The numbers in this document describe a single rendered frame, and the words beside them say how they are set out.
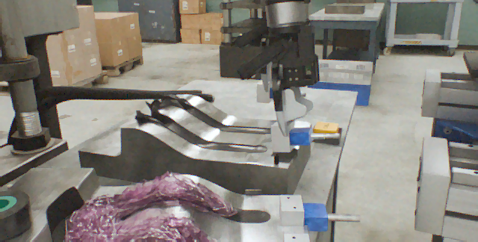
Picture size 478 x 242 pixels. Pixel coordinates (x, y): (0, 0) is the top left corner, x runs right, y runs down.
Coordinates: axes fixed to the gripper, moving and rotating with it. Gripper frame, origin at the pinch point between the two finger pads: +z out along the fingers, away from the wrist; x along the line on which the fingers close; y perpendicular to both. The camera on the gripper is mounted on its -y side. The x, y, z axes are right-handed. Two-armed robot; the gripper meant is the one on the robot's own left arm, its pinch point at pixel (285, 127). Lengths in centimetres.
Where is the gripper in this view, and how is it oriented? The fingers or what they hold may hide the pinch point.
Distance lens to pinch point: 82.8
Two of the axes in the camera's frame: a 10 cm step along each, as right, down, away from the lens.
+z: 1.0, 9.8, 1.4
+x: 3.5, -1.7, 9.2
